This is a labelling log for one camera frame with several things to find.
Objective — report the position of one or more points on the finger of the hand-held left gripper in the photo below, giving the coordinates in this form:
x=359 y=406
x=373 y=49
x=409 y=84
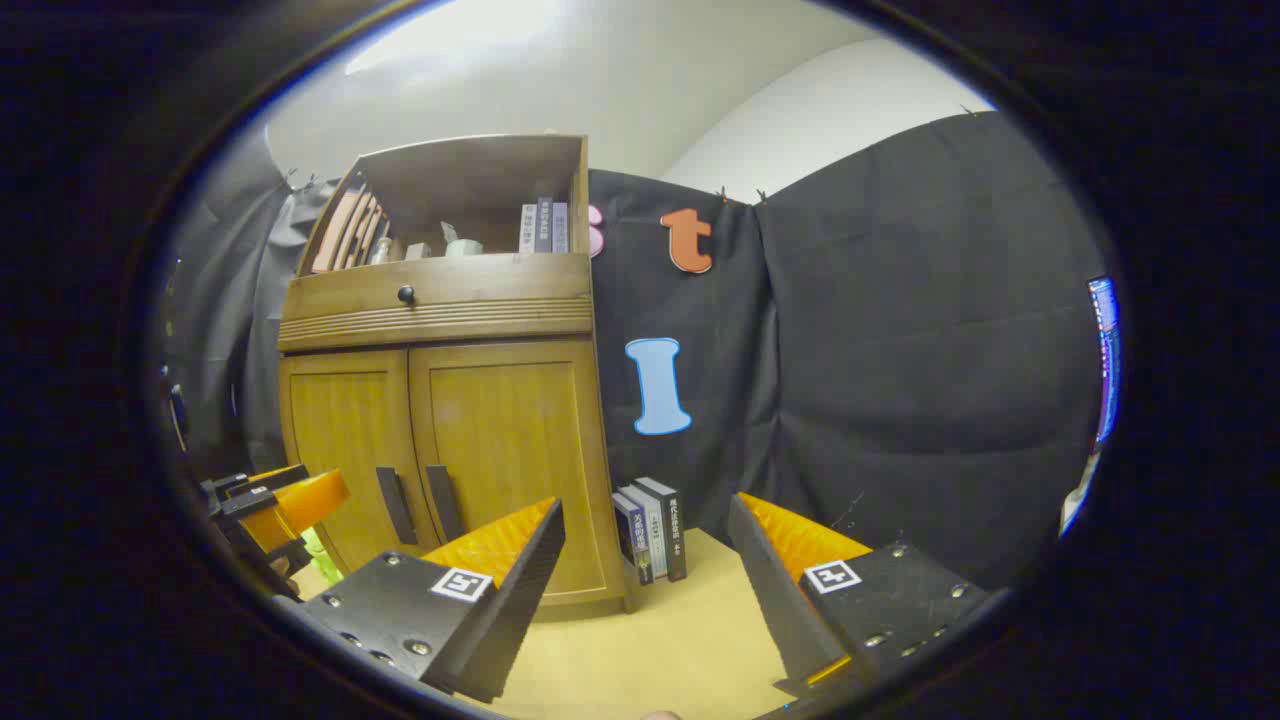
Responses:
x=300 y=505
x=275 y=475

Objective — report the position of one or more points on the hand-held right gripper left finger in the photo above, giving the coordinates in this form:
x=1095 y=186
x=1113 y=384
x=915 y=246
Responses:
x=520 y=600

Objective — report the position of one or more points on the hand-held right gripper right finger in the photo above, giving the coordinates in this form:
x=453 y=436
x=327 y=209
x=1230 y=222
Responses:
x=775 y=600

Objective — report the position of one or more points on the wooden shoe cabinet door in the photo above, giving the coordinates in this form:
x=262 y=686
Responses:
x=340 y=430
x=510 y=430

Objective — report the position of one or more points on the wooden double-door shoe cabinet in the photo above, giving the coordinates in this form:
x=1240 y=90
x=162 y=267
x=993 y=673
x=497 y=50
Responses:
x=460 y=170

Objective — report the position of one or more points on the green toy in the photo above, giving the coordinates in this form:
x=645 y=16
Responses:
x=318 y=555

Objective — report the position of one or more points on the black standing book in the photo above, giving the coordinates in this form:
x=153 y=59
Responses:
x=672 y=530

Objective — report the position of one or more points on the dark blue standing book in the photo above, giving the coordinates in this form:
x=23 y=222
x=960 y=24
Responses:
x=632 y=545

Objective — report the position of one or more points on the grey standing book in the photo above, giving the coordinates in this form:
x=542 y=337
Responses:
x=652 y=535

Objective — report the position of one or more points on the small glass jar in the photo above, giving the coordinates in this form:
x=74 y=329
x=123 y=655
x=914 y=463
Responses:
x=381 y=252

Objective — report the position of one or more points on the small grey box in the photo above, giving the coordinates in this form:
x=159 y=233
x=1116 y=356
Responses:
x=418 y=251

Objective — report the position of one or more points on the wooden drawer with black knob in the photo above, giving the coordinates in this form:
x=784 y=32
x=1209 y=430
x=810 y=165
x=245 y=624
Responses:
x=480 y=285

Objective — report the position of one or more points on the black backdrop cloth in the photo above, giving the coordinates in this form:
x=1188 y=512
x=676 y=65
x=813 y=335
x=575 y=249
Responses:
x=900 y=350

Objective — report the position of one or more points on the white spine book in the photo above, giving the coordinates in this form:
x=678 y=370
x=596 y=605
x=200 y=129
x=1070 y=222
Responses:
x=528 y=228

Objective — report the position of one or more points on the dark spine book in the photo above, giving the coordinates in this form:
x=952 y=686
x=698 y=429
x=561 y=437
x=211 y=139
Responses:
x=544 y=225

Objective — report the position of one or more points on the blue-grey spine book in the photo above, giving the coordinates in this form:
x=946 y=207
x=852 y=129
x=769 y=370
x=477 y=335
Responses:
x=560 y=227

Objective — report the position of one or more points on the computer monitor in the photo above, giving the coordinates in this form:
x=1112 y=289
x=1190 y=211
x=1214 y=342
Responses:
x=1105 y=360

